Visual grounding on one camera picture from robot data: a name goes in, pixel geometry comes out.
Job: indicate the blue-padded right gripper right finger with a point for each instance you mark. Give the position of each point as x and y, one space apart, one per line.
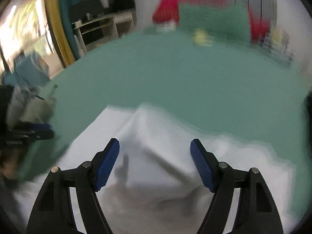
257 211

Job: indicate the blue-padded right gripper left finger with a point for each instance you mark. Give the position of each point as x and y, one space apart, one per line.
52 211

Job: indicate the white hooded shirt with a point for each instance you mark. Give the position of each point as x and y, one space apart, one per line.
154 186

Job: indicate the grey printed folded sweatshirt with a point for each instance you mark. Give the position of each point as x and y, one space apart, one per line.
26 106

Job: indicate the light blue cartoon blanket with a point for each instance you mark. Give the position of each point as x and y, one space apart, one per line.
30 71

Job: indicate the black computer monitor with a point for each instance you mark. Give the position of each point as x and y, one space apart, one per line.
80 10

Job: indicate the yellow curtain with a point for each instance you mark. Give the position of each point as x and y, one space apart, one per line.
55 24

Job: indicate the stack of books and snacks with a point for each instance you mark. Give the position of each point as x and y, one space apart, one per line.
276 43

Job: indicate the small yellow cloth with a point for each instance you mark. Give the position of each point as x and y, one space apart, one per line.
202 38

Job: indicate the white paper on bed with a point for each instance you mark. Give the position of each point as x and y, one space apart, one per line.
164 27

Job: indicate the green pillow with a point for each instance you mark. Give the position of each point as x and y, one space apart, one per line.
225 22

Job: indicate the red pillow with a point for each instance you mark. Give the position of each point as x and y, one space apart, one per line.
167 10

